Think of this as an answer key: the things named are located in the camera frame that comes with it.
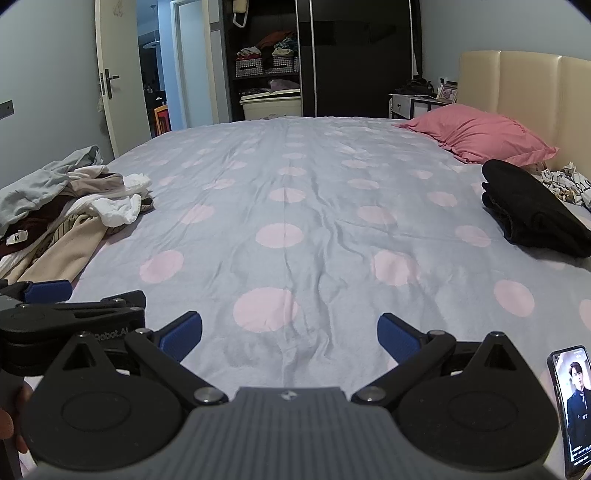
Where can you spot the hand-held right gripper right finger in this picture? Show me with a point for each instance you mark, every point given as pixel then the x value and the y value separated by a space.
pixel 397 337

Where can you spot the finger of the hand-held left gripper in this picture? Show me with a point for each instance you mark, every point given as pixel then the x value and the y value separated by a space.
pixel 46 290
pixel 115 302

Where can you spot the striped beige garment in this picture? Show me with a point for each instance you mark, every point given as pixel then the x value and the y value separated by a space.
pixel 64 228

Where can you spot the white nightstand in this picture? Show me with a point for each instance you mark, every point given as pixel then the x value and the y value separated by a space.
pixel 411 107

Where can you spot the light grey garment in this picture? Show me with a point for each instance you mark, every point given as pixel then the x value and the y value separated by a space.
pixel 32 189

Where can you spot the person's left hand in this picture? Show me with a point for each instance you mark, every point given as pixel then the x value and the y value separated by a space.
pixel 9 415

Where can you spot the patterned storage basket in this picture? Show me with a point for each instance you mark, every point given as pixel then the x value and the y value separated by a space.
pixel 285 64
pixel 249 68

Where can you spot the white hanging bag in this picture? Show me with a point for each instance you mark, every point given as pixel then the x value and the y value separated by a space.
pixel 240 16

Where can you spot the clothes pile on shelf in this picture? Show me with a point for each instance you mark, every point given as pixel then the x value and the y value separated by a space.
pixel 277 44

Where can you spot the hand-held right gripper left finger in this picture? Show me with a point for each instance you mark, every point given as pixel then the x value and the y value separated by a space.
pixel 182 334

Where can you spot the small dark brown cloth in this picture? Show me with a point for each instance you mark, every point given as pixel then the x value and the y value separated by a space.
pixel 147 204

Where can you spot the maroon garment with white label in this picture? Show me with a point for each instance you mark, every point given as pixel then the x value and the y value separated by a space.
pixel 32 224

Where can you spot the black and white printed cloth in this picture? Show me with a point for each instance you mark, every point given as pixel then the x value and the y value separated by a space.
pixel 570 184

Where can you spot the taupe garment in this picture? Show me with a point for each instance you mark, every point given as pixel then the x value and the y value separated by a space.
pixel 97 184

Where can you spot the orange chair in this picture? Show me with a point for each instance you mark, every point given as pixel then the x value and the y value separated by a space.
pixel 161 120

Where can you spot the white hallway door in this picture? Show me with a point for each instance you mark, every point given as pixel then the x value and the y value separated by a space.
pixel 196 64

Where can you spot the beige padded headboard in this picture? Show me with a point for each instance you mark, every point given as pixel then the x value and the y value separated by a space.
pixel 526 87

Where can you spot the purple cloth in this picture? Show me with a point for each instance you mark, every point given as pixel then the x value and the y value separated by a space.
pixel 284 85

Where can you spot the pink pillow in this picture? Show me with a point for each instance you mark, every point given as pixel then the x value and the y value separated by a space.
pixel 475 131

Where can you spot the dark bag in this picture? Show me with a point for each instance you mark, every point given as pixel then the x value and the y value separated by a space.
pixel 415 86

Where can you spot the black folded garment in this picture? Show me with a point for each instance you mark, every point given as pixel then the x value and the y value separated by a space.
pixel 531 207

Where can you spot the grey wall plate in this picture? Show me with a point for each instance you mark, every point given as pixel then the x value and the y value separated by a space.
pixel 5 110

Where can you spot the cream plastic storage bin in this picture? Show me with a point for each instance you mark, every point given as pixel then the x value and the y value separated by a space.
pixel 272 106

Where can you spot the picture frame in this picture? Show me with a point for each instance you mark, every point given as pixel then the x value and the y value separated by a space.
pixel 447 93

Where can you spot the black smartphone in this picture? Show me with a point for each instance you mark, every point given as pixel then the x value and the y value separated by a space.
pixel 575 406

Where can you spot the white room door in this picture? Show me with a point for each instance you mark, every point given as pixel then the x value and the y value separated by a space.
pixel 122 46

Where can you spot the dark wardrobe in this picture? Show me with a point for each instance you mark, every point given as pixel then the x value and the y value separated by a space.
pixel 355 60

